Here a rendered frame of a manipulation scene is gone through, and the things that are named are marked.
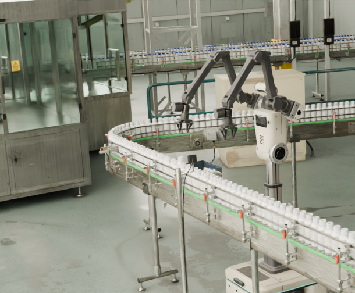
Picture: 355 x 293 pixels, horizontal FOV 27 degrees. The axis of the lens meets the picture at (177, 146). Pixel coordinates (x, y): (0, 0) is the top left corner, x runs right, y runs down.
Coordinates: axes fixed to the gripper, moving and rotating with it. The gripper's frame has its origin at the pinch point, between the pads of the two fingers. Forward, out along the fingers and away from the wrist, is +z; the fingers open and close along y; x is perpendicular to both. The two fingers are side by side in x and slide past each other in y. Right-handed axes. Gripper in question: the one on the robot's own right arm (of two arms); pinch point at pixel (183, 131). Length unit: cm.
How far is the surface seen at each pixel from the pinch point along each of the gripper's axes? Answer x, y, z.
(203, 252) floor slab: -96, -86, 127
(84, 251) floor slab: -165, 4, 143
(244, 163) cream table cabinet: -337, -282, 93
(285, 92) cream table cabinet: -319, -322, -5
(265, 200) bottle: 113, 2, 23
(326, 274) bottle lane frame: 176, 3, 48
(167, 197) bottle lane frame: -14, 1, 53
